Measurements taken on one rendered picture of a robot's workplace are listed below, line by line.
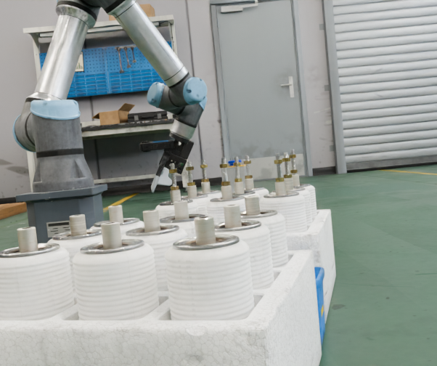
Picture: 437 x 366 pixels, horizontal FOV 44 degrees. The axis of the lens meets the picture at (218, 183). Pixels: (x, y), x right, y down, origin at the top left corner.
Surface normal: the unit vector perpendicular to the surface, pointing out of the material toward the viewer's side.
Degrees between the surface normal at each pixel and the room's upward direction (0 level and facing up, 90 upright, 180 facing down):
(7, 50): 90
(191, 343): 90
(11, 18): 90
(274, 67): 90
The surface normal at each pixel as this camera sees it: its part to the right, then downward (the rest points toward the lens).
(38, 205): 0.02, 0.05
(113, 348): -0.29, 0.07
